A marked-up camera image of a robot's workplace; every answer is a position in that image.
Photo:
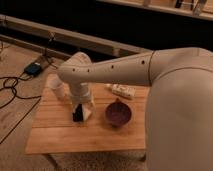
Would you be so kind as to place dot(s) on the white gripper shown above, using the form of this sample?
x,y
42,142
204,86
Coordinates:
x,y
80,94

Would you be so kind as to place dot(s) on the purple ceramic bowl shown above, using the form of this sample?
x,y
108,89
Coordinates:
x,y
118,113

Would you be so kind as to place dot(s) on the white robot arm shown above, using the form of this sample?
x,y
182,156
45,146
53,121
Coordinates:
x,y
179,108

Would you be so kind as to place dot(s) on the black smartphone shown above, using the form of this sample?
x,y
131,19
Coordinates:
x,y
78,114

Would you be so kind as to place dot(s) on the white paper cup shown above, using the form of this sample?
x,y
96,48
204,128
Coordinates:
x,y
57,88

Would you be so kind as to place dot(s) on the wooden table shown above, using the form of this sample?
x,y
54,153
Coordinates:
x,y
53,130

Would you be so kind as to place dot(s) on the dark power adapter box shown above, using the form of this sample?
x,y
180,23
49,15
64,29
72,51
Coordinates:
x,y
33,69

